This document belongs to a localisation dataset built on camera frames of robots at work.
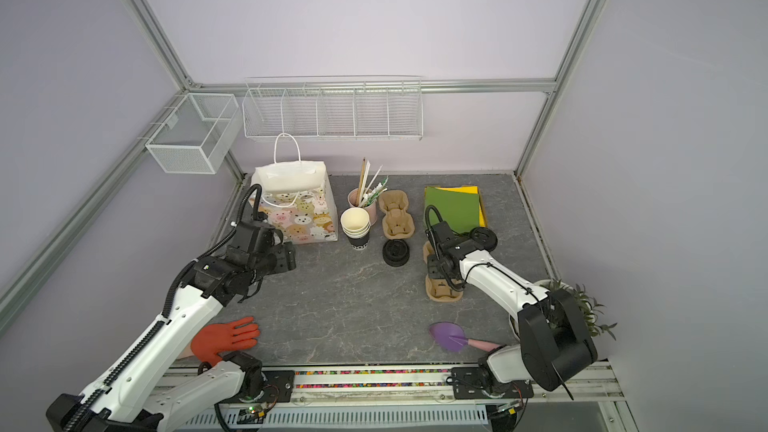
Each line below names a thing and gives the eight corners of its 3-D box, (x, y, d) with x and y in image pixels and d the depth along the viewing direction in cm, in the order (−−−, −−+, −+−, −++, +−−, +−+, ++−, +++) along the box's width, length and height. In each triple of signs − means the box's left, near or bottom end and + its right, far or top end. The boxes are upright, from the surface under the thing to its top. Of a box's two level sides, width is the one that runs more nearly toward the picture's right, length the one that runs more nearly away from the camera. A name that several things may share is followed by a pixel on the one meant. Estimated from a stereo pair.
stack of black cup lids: (382, 266, 97) (382, 259, 94) (383, 246, 102) (382, 239, 98) (409, 266, 97) (409, 259, 94) (408, 246, 102) (409, 239, 98)
